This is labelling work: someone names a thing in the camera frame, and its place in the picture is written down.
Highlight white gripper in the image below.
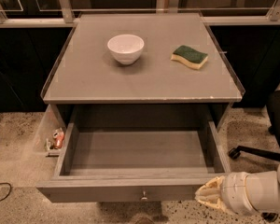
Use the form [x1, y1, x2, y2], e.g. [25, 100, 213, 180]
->
[195, 172, 257, 216]

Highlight grey top drawer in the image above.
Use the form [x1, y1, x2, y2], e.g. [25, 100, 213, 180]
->
[37, 121, 231, 203]

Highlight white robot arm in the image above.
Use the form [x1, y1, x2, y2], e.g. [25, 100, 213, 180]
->
[195, 163, 280, 216]

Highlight small metal drawer knob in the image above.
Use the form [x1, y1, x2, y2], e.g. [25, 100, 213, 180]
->
[140, 190, 148, 202]

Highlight grey drawer cabinet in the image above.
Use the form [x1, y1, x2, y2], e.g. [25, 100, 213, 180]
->
[40, 12, 245, 147]

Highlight black office chair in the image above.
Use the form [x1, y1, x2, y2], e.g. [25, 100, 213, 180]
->
[228, 89, 280, 223]

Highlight green and yellow sponge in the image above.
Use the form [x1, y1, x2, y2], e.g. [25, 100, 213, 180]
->
[171, 45, 208, 70]

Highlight white ceramic bowl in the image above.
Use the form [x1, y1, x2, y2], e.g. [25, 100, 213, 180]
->
[107, 35, 145, 65]

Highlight metal window frame rail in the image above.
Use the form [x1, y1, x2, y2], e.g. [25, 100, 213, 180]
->
[0, 0, 280, 24]

